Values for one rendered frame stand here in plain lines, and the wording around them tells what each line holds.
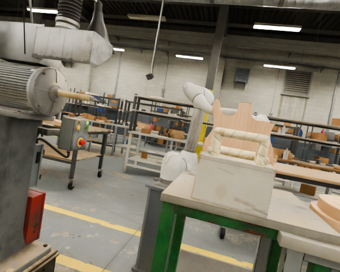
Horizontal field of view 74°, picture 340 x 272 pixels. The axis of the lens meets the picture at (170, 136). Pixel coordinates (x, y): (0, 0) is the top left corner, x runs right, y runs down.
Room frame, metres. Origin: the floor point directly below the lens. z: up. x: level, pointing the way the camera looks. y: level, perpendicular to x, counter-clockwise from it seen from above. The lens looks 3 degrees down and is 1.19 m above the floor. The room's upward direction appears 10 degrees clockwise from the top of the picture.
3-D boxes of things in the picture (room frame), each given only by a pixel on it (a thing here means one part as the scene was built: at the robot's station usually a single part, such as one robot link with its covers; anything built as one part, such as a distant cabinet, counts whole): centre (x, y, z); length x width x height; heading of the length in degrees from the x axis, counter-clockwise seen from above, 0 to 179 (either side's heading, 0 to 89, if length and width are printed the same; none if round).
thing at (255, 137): (0.83, -0.26, 1.20); 0.20 x 0.03 x 0.03; 74
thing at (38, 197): (1.42, 0.85, 0.49); 0.25 x 0.12 x 0.37; 78
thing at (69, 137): (1.47, 0.69, 0.99); 0.24 x 0.21 x 0.26; 78
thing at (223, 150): (0.99, -0.30, 1.12); 0.20 x 0.03 x 0.03; 74
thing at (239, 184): (0.88, -0.27, 1.02); 0.27 x 0.15 x 0.17; 75
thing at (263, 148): (0.81, -0.34, 1.15); 0.03 x 0.03 x 0.09
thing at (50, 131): (1.41, 0.70, 1.02); 0.19 x 0.04 x 0.04; 168
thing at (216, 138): (0.86, -0.17, 1.15); 0.03 x 0.03 x 0.09
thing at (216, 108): (1.22, -0.23, 1.32); 0.07 x 0.04 x 0.09; 75
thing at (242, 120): (1.18, -0.36, 1.17); 0.35 x 0.04 x 0.40; 75
